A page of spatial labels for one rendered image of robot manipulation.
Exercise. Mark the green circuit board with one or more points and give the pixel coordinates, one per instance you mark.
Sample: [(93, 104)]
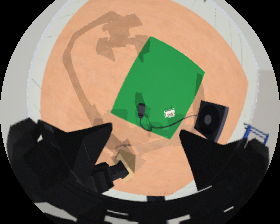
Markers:
[(166, 81)]

